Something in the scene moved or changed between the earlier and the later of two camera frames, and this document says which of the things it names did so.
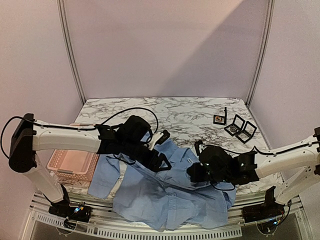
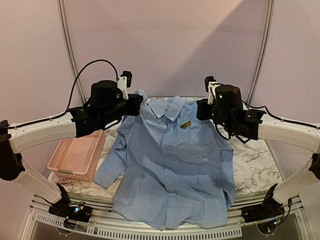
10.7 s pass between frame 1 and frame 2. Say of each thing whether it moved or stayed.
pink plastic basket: stayed
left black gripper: moved
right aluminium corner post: stayed
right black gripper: moved
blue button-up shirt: moved
